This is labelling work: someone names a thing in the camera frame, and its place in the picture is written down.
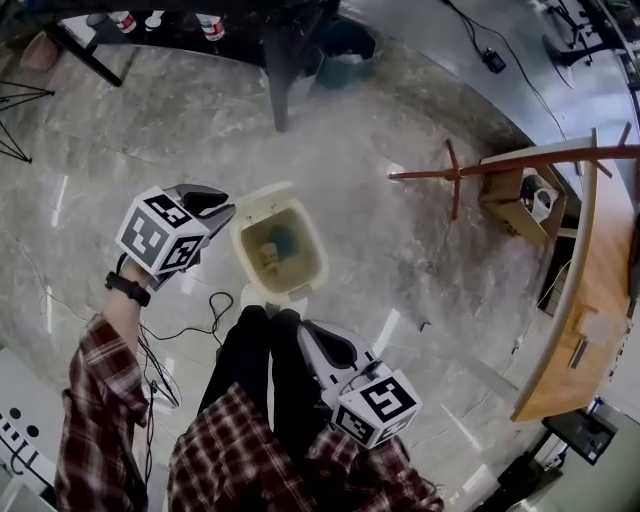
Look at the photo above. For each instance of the curved wooden counter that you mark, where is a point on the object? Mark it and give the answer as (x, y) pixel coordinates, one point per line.
(585, 320)

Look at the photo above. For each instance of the black table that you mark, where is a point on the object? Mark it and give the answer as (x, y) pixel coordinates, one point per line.
(280, 50)

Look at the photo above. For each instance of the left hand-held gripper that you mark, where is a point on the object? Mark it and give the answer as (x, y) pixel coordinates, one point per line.
(150, 235)

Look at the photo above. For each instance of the person's right forearm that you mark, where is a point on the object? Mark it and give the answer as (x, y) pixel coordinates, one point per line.
(385, 475)

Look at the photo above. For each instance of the black tripod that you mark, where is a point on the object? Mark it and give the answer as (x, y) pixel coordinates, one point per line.
(12, 120)

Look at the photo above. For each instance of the person's left forearm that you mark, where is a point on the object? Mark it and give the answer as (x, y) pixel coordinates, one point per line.
(105, 390)

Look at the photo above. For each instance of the black office chair base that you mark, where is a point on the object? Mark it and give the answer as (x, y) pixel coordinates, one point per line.
(575, 50)

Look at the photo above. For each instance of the person's plaid shirt torso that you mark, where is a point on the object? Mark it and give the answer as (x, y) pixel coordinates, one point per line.
(235, 450)

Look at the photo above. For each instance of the person's black trouser legs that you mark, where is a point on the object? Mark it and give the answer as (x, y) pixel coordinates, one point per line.
(250, 360)

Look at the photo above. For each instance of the small white bottle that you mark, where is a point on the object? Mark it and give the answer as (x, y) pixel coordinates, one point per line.
(154, 20)

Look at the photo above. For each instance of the black power adapter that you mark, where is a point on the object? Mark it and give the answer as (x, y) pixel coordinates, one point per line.
(494, 61)

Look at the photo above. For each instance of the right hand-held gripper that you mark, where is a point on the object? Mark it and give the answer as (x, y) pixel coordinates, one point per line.
(375, 405)

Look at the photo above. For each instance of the dark plastic waste bin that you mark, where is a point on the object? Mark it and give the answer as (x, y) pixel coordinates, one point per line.
(345, 55)

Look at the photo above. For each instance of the white bottle teal label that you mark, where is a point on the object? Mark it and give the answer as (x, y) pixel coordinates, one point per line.
(212, 27)

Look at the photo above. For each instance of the beige trash bin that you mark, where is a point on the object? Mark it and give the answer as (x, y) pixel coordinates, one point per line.
(310, 260)

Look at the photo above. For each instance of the red-brown wooden coat rack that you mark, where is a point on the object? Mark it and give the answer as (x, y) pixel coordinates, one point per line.
(505, 166)

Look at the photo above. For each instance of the teal crumpled trash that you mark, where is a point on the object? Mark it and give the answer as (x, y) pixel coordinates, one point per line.
(283, 239)

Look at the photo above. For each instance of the white bottle red label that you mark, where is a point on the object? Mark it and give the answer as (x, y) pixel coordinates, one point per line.
(124, 21)

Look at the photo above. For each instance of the white equipment case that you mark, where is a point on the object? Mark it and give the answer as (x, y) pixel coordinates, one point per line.
(20, 430)

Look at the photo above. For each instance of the paper cup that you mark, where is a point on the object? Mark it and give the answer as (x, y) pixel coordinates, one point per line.
(270, 255)

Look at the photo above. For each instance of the black wrist watch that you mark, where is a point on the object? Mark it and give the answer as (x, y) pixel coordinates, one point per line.
(127, 289)

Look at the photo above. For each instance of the open cardboard box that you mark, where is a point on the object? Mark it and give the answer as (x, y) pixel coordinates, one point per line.
(505, 200)

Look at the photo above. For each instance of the black flat device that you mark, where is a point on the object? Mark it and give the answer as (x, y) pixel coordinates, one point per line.
(582, 432)

